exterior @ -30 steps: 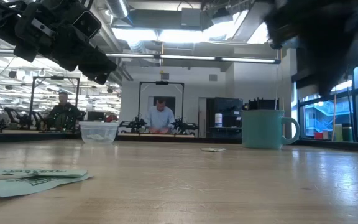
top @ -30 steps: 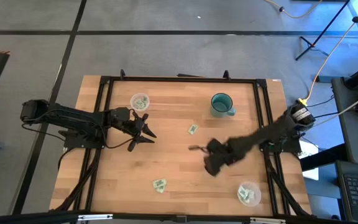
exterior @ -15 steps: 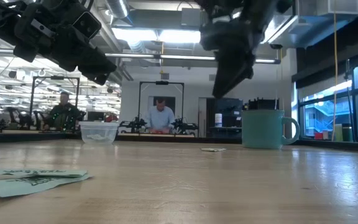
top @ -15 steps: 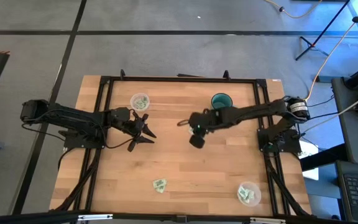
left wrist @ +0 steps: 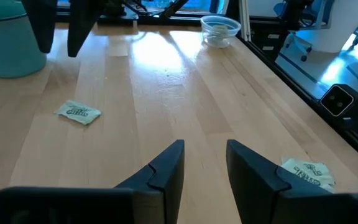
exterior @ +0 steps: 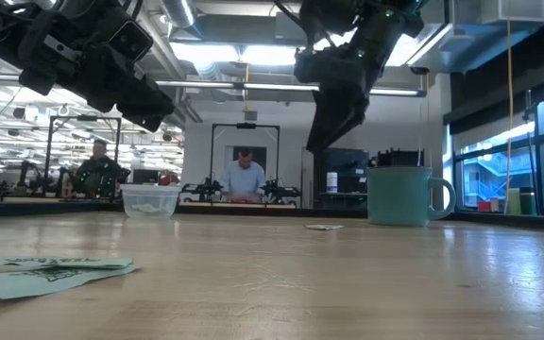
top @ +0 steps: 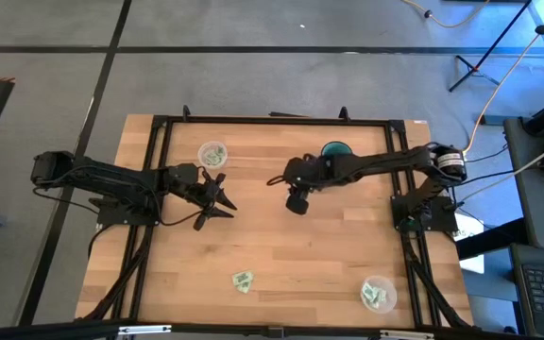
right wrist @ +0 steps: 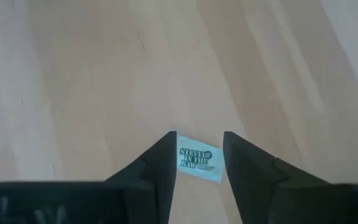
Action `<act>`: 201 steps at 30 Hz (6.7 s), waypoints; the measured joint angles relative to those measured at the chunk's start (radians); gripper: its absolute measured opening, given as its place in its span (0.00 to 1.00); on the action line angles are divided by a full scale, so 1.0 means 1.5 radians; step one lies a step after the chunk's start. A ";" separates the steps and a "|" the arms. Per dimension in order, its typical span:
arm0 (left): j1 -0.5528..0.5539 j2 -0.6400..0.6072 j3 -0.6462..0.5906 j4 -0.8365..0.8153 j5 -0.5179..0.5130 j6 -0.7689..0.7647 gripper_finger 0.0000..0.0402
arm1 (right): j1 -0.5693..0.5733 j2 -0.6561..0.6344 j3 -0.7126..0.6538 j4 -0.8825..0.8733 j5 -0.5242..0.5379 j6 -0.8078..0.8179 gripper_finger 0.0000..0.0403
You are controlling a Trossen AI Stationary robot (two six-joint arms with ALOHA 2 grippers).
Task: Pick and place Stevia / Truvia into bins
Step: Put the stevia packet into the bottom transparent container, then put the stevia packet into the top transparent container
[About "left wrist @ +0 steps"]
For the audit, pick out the black table-level camera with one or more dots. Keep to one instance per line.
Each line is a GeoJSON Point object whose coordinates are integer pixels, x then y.
{"type": "Point", "coordinates": [340, 100]}

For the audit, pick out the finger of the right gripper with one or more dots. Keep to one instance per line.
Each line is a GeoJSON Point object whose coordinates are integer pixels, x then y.
{"type": "Point", "coordinates": [42, 25]}
{"type": "Point", "coordinates": [81, 25]}

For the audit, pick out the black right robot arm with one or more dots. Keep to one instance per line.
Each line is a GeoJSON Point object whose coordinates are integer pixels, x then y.
{"type": "Point", "coordinates": [117, 6]}

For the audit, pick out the clear plastic cup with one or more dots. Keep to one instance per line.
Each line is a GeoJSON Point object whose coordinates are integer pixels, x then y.
{"type": "Point", "coordinates": [221, 23]}

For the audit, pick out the green stevia packet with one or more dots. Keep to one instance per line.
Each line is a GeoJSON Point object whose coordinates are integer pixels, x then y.
{"type": "Point", "coordinates": [309, 172]}
{"type": "Point", "coordinates": [328, 188]}
{"type": "Point", "coordinates": [78, 112]}

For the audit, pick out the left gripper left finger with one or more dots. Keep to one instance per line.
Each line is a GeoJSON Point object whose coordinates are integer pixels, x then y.
{"type": "Point", "coordinates": [154, 199]}

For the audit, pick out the white post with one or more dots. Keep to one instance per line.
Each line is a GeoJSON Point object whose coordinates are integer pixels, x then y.
{"type": "Point", "coordinates": [244, 18]}

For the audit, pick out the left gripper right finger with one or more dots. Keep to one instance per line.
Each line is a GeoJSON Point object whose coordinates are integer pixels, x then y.
{"type": "Point", "coordinates": [259, 199]}

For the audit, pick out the office chair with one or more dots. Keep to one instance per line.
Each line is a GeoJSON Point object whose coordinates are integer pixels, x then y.
{"type": "Point", "coordinates": [300, 46]}

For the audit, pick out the white sweetener packet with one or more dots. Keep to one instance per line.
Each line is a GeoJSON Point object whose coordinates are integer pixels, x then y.
{"type": "Point", "coordinates": [219, 31]}

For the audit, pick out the teal ceramic mug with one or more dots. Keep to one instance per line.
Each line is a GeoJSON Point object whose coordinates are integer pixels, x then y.
{"type": "Point", "coordinates": [8, 43]}

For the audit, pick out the black drawer cabinet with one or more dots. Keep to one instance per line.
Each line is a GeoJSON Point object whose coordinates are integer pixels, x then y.
{"type": "Point", "coordinates": [264, 40]}

